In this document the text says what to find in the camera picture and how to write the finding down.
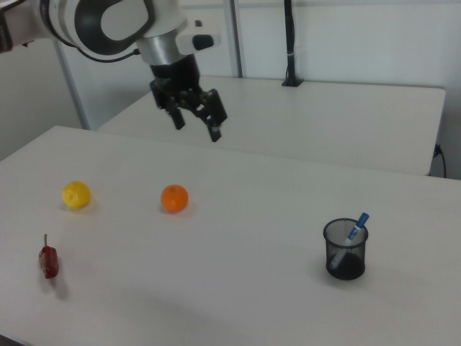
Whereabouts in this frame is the blue and white marker pen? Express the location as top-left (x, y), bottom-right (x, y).
top-left (329, 212), bottom-right (371, 270)

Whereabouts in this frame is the black pole with base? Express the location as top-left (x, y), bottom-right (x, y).
top-left (281, 0), bottom-right (304, 88)

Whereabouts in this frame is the orange mandarin fruit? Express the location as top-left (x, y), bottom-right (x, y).
top-left (160, 184), bottom-right (189, 214)

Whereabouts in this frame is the yellow pear fruit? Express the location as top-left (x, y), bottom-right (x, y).
top-left (61, 180), bottom-right (91, 210)

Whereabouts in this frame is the red chili pepper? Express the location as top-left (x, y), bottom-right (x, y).
top-left (38, 233), bottom-right (61, 280)

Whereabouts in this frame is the black mesh pen cup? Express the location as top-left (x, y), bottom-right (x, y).
top-left (322, 217), bottom-right (370, 281)

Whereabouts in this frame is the black cable at table edge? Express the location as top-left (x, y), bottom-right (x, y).
top-left (433, 143), bottom-right (448, 178)

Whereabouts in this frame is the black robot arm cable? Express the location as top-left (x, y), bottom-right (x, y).
top-left (76, 46), bottom-right (142, 63)

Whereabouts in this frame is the grey metal partition post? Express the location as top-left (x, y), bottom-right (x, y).
top-left (53, 37), bottom-right (91, 131)
top-left (225, 0), bottom-right (246, 79)

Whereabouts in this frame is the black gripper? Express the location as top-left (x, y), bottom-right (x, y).
top-left (149, 53), bottom-right (229, 143)

